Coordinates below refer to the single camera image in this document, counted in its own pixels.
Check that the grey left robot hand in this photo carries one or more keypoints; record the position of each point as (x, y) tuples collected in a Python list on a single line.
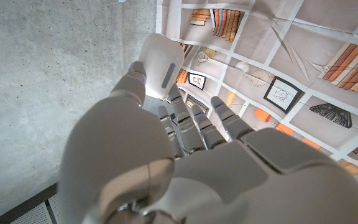
[(197, 183)]

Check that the printed bookshelf backdrop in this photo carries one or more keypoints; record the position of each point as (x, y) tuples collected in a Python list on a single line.
[(291, 62)]

